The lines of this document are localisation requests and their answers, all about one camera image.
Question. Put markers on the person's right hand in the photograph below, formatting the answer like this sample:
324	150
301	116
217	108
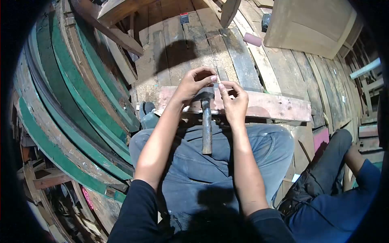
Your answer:
235	104

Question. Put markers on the person's left hand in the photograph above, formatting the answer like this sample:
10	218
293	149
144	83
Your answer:
188	88

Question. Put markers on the person's right thumb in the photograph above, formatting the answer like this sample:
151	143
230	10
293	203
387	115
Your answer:
222	92

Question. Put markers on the person's right fingers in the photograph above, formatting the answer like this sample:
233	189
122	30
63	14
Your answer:
235	93

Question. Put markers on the person's left thumb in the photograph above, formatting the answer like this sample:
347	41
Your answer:
206	81

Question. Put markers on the person's left index finger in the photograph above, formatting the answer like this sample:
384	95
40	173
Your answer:
203	68

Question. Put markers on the person's right index finger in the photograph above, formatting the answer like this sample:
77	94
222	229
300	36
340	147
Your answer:
234	84

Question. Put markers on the small pale wooden piece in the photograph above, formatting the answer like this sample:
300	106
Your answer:
217	80

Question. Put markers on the reddish worn wooden plank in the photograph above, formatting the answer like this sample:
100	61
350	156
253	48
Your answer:
273	104

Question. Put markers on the pink paint roller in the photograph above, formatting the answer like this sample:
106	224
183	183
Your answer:
252	39

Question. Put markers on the black packet with red label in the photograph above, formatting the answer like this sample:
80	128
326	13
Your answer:
184	17

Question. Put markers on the curved wooden leg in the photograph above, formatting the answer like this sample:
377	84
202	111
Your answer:
229	12

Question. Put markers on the black plastic bag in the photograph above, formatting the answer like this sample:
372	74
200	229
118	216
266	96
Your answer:
265	22

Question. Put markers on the person's legs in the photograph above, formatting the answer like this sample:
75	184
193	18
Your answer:
194	170

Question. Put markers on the pale wooden cabinet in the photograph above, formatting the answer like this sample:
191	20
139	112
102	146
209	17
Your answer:
307	27

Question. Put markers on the pink board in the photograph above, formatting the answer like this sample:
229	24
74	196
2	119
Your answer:
321	139

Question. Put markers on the dark wooden beam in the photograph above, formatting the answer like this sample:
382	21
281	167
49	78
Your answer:
112	32

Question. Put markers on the white bar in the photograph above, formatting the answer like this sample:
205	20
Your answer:
364	69

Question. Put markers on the stack of curved green frames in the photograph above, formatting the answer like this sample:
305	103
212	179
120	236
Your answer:
70	115

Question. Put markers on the person's body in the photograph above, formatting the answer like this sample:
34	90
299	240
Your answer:
133	215

